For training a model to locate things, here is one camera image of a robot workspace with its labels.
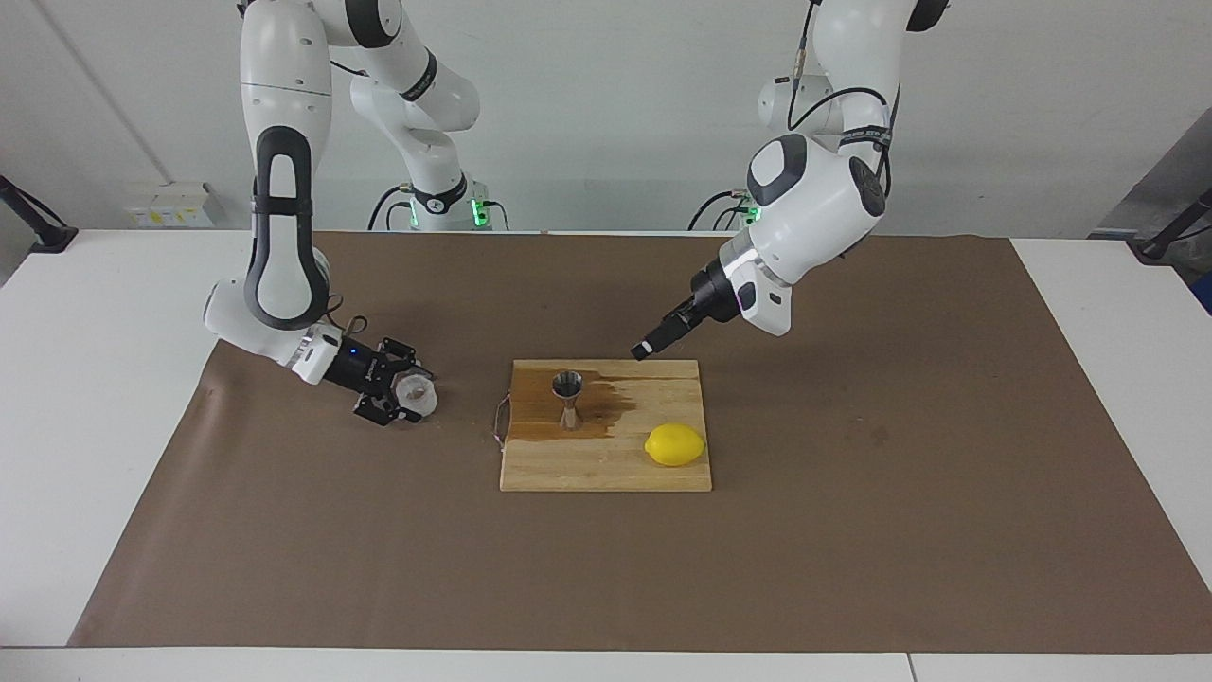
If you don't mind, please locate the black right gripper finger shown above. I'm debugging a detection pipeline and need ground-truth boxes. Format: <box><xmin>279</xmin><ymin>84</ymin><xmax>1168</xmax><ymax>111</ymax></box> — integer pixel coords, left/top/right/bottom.
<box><xmin>353</xmin><ymin>393</ymin><xmax>426</xmax><ymax>427</ymax></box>
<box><xmin>379</xmin><ymin>338</ymin><xmax>438</xmax><ymax>379</ymax></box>

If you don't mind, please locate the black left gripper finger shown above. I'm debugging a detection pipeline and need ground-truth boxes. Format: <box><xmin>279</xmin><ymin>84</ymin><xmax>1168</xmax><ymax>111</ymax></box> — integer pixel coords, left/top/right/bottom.
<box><xmin>631</xmin><ymin>298</ymin><xmax>703</xmax><ymax>362</ymax></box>

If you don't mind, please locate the small translucent white cup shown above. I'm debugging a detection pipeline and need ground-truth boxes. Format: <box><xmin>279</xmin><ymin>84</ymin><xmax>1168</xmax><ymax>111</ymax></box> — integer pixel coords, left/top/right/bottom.
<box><xmin>393</xmin><ymin>372</ymin><xmax>440</xmax><ymax>422</ymax></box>

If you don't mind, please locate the steel double jigger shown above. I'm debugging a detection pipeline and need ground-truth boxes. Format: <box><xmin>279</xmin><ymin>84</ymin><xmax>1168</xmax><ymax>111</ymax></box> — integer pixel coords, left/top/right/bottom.
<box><xmin>551</xmin><ymin>371</ymin><xmax>585</xmax><ymax>432</ymax></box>

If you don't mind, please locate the yellow lemon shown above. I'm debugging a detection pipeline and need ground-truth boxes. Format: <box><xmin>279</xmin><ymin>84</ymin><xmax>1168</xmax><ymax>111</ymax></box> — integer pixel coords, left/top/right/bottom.
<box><xmin>644</xmin><ymin>422</ymin><xmax>707</xmax><ymax>468</ymax></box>

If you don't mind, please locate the wooden cutting board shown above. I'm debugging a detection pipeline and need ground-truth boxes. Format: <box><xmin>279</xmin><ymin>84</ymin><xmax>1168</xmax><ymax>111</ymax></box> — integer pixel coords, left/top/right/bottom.
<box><xmin>499</xmin><ymin>358</ymin><xmax>713</xmax><ymax>494</ymax></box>

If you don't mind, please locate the brown paper table mat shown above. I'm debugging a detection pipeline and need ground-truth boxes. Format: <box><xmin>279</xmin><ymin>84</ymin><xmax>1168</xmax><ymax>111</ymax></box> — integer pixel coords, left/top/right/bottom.
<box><xmin>68</xmin><ymin>230</ymin><xmax>1212</xmax><ymax>655</ymax></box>

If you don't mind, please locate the black clamp stand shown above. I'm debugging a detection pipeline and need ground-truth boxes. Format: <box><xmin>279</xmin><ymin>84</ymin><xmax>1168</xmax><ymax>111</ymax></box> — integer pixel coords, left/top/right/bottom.
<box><xmin>1133</xmin><ymin>188</ymin><xmax>1212</xmax><ymax>263</ymax></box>
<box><xmin>0</xmin><ymin>175</ymin><xmax>79</xmax><ymax>254</ymax></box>

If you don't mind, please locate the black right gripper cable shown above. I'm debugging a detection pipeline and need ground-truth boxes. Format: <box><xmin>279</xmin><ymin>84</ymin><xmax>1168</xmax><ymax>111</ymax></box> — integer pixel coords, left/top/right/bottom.
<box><xmin>322</xmin><ymin>294</ymin><xmax>372</xmax><ymax>342</ymax></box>

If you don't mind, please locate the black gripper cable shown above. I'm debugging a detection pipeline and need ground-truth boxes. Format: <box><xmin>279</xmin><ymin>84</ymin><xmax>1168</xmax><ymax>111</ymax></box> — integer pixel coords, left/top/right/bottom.
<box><xmin>322</xmin><ymin>294</ymin><xmax>372</xmax><ymax>342</ymax></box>
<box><xmin>784</xmin><ymin>0</ymin><xmax>900</xmax><ymax>200</ymax></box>

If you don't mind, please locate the black left base cable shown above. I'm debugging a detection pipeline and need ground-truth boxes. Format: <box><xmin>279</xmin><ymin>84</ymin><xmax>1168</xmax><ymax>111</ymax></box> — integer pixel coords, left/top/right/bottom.
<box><xmin>688</xmin><ymin>189</ymin><xmax>758</xmax><ymax>231</ymax></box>

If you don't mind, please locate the black base cable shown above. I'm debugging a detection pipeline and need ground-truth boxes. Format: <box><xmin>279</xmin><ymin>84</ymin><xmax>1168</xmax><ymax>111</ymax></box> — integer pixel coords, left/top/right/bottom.
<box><xmin>688</xmin><ymin>189</ymin><xmax>758</xmax><ymax>231</ymax></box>
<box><xmin>367</xmin><ymin>185</ymin><xmax>418</xmax><ymax>231</ymax></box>

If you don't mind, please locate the black right base cable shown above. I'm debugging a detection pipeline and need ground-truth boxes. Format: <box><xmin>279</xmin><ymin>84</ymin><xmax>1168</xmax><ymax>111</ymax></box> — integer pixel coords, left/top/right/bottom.
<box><xmin>367</xmin><ymin>185</ymin><xmax>418</xmax><ymax>231</ymax></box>

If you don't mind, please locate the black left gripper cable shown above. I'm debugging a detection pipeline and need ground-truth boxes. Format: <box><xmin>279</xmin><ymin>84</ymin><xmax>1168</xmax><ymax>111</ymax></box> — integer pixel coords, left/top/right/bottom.
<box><xmin>784</xmin><ymin>0</ymin><xmax>900</xmax><ymax>200</ymax></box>

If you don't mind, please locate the white wall socket box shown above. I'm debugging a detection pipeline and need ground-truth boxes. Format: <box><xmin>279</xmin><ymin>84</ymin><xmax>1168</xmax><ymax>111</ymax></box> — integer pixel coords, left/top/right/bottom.
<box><xmin>126</xmin><ymin>183</ymin><xmax>221</xmax><ymax>228</ymax></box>

